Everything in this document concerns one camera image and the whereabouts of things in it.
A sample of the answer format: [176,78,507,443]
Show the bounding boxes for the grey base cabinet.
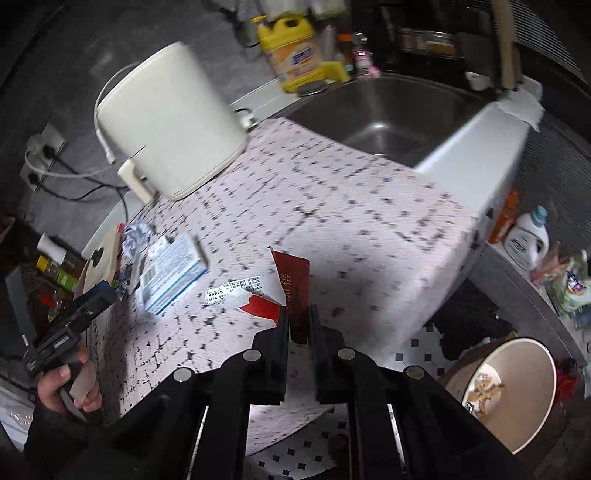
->
[462,120,533,260]

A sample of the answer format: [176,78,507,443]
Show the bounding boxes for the blue white box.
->
[136,232,209,317]

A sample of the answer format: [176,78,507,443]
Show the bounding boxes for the white power cable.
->
[25,62,145,179]

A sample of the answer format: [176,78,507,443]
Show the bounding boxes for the patterned pouch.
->
[531,242,571,289]

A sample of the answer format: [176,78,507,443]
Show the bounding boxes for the crumpled foil ball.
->
[121,222,156,260]

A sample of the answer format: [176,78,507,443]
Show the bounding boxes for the grey window blinds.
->
[517,0,591,223]

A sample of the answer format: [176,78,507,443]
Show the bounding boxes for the person's left hand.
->
[36,344,103,415]

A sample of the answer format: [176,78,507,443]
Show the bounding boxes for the green white refill bag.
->
[547,249,591,317]

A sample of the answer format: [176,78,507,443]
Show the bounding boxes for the red white carton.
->
[205,249,311,345]

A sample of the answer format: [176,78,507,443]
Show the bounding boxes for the wall socket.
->
[18,157,48,190]
[25,122,68,158]

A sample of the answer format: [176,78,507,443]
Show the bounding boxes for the small pink bottle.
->
[353,44,382,82]

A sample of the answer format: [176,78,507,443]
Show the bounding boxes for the yellow detergent bottle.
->
[256,14,331,93]

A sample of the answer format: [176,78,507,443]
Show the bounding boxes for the white plastic bag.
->
[311,0,348,17]
[264,0,308,14]

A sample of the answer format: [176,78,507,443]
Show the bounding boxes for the group of condiment bottles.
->
[0,215,91,324]

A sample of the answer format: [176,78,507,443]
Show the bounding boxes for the white laundry detergent bottle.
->
[503,206,550,271]

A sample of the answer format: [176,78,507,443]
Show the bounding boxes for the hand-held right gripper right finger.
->
[308,304,527,480]

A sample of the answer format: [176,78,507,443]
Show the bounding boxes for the white black patterned tablecloth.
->
[85,117,485,457]

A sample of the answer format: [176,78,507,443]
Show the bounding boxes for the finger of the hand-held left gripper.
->
[61,281,118,332]

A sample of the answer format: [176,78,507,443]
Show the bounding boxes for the white round bin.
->
[436,338,557,456]

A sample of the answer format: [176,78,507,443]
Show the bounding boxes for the coiled black cable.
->
[233,9,265,49]

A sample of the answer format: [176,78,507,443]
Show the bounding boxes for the white cloth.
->
[494,76,544,133]

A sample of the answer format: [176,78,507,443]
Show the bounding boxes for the orange bottle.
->
[489,189,520,246]

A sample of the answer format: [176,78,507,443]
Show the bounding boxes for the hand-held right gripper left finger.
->
[69,305,291,480]

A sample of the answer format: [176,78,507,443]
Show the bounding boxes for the wooden cutting board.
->
[490,0,520,91]

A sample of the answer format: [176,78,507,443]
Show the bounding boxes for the red plastic bag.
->
[551,357,578,402]

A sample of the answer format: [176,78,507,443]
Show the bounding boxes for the person's left forearm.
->
[23,401,109,480]

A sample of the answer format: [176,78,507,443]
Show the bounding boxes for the small wooden board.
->
[76,222,126,297]

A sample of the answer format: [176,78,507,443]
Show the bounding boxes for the steel kitchen sink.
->
[284,76,490,169]

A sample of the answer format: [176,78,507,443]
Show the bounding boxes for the black power cable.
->
[28,158,133,222]

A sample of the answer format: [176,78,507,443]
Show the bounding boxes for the black cloth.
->
[436,291,519,361]

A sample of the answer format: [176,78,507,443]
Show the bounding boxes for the yellow sponge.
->
[323,60,353,85]

